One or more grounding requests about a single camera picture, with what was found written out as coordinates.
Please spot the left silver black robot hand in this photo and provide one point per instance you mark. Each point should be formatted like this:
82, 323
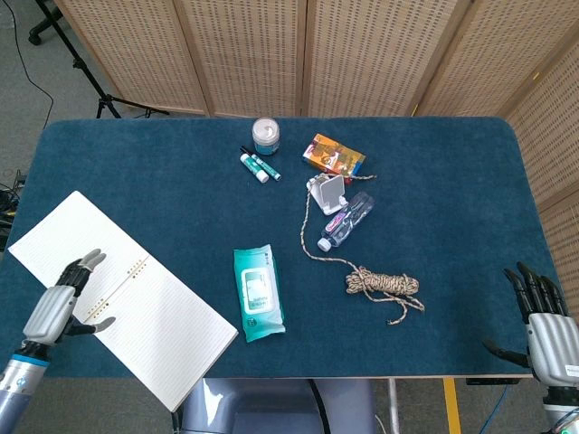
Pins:
50, 312

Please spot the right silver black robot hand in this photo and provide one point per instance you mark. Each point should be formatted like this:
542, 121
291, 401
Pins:
554, 346

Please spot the spiral notebook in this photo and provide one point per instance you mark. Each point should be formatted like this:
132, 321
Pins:
172, 325

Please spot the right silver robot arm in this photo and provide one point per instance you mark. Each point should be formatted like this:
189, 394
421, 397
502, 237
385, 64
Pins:
558, 407

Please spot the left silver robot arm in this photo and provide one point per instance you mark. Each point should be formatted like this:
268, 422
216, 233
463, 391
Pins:
18, 380

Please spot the black under-table control box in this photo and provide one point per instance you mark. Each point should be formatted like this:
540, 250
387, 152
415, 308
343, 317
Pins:
488, 382

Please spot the yellow floor tape strip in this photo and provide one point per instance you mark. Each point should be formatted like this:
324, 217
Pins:
452, 407

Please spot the white metal table leg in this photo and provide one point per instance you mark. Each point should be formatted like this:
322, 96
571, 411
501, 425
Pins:
394, 407

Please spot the dark blue table mat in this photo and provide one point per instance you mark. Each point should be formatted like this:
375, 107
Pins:
181, 181

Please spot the teal wet wipes pack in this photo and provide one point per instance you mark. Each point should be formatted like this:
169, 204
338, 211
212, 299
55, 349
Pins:
259, 294

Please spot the woven wooden screen panel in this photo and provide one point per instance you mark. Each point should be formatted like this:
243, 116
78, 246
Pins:
135, 50
371, 54
556, 135
244, 54
488, 59

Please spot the grey blue robot torso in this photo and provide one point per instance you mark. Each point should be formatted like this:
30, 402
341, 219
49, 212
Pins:
271, 407

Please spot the clear plastic water bottle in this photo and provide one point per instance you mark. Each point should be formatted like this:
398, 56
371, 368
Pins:
344, 223

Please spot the black tripod stand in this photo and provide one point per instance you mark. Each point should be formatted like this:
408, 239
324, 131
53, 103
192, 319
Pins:
80, 65

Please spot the teal white glue stick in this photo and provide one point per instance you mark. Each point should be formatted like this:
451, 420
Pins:
254, 168

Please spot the white folding phone stand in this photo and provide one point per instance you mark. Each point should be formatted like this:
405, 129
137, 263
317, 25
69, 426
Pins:
332, 190

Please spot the black office chair base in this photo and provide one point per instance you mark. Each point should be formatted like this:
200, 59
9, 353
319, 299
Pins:
36, 34

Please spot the white lid cream jar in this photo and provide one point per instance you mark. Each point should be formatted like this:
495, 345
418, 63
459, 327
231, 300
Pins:
266, 135

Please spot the orange snack box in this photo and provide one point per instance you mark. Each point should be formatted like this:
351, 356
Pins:
335, 153

